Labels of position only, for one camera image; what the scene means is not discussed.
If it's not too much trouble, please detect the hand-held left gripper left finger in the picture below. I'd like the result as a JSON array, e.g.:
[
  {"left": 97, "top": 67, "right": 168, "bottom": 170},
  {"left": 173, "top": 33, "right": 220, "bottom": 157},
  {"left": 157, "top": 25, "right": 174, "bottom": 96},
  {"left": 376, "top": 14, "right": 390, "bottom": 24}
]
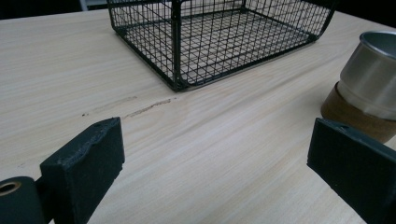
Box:
[{"left": 39, "top": 117, "right": 126, "bottom": 224}]

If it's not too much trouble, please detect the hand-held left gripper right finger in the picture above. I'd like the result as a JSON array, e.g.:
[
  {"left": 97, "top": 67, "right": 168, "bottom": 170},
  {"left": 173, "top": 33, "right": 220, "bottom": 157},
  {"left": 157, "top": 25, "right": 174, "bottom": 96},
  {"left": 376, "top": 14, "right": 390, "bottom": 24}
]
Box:
[{"left": 306, "top": 117, "right": 396, "bottom": 224}]

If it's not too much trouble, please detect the steel cup with cork base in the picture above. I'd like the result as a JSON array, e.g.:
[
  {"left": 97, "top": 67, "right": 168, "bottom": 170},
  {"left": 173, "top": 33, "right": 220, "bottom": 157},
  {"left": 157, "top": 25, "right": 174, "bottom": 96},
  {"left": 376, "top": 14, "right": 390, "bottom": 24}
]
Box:
[{"left": 320, "top": 30, "right": 396, "bottom": 144}]

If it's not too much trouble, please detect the black wire mesh basket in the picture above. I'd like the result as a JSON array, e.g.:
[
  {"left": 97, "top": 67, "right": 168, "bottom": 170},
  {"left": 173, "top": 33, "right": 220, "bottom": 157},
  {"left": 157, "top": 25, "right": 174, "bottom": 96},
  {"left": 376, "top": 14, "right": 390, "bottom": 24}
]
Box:
[{"left": 106, "top": 0, "right": 338, "bottom": 92}]

